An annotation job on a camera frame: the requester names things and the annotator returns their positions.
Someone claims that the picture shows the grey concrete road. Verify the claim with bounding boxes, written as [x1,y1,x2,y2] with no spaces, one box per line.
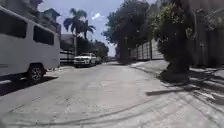
[0,61,224,128]

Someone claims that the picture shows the large dark trees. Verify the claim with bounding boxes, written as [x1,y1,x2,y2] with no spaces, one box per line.
[102,0,158,65]

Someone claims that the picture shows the tall palm tree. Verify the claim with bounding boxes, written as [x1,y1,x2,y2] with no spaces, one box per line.
[63,8,89,57]

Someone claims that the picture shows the building with white fence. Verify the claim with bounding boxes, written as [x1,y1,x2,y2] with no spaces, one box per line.
[59,33,77,65]

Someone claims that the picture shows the dark building wall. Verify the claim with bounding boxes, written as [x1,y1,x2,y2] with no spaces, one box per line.
[189,0,224,70]

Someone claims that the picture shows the raised concrete pavement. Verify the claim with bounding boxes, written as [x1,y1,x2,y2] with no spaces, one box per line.
[131,59,224,112]

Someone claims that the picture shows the green trees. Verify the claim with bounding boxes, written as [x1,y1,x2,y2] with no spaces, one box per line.
[89,39,110,62]

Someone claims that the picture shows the leafy tree with trunk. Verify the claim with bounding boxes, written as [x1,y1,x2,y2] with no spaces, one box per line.
[149,0,198,83]

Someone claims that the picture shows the pale panelled wall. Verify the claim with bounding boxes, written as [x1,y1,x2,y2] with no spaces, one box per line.
[128,37,166,62]

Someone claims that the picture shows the building with blue roof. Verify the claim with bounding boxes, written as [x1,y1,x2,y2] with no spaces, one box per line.
[0,0,63,35]

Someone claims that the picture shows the white car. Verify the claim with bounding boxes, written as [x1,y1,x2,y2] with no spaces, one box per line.
[73,52,98,69]

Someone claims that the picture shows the white van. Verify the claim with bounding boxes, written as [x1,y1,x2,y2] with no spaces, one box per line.
[0,5,62,83]

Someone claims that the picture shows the small palm tree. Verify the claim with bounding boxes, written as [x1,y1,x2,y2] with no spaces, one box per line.
[81,19,97,42]

